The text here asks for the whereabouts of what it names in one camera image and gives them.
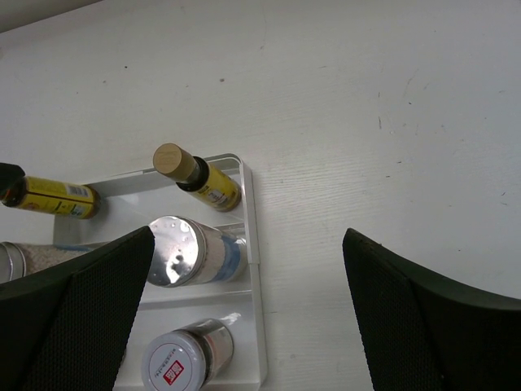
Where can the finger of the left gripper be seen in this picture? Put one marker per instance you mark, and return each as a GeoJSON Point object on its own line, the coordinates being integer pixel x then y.
{"type": "Point", "coordinates": [9, 175]}

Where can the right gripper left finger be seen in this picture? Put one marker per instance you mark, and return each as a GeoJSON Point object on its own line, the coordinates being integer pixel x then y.
{"type": "Point", "coordinates": [67, 327]}

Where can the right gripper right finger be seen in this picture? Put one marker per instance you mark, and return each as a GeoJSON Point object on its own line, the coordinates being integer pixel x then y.
{"type": "Point", "coordinates": [421, 330]}

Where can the yellow sauce bottle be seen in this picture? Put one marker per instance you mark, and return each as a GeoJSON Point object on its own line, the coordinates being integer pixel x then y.
{"type": "Point", "coordinates": [52, 197]}
{"type": "Point", "coordinates": [197, 177]}

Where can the blue-label silver-cap jar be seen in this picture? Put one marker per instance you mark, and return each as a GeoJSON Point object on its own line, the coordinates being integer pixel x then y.
{"type": "Point", "coordinates": [19, 260]}
{"type": "Point", "coordinates": [189, 253]}

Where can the brown spice jar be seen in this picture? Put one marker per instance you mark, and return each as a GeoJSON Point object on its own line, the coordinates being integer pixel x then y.
{"type": "Point", "coordinates": [187, 358]}

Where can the white tiered organizer tray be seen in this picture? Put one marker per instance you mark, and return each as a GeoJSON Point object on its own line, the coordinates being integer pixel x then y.
{"type": "Point", "coordinates": [137, 198]}

